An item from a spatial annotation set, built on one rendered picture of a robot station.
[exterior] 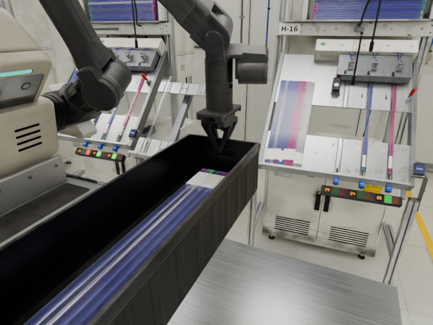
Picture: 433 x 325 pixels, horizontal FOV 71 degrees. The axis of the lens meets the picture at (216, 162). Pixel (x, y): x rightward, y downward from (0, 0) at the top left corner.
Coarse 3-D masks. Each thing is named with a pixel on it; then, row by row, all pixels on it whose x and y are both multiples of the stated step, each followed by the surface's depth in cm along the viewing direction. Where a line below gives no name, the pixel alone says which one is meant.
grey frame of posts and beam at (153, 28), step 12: (168, 12) 190; (96, 24) 207; (108, 24) 204; (120, 24) 201; (132, 24) 198; (144, 24) 195; (156, 24) 193; (168, 24) 190; (168, 36) 196; (168, 48) 199; (168, 60) 203
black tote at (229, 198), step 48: (192, 144) 71; (240, 144) 66; (96, 192) 46; (144, 192) 57; (240, 192) 57; (48, 240) 39; (96, 240) 47; (192, 240) 40; (0, 288) 34; (48, 288) 40; (144, 288) 31
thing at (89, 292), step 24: (192, 192) 58; (168, 216) 51; (120, 240) 45; (144, 240) 45; (96, 264) 41; (120, 264) 41; (72, 288) 37; (96, 288) 37; (48, 312) 34; (72, 312) 34; (96, 312) 34
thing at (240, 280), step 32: (224, 256) 80; (256, 256) 80; (288, 256) 80; (192, 288) 70; (224, 288) 70; (256, 288) 70; (288, 288) 70; (320, 288) 70; (352, 288) 70; (384, 288) 70; (192, 320) 62; (224, 320) 62; (256, 320) 62; (288, 320) 62; (320, 320) 62; (352, 320) 62; (384, 320) 62
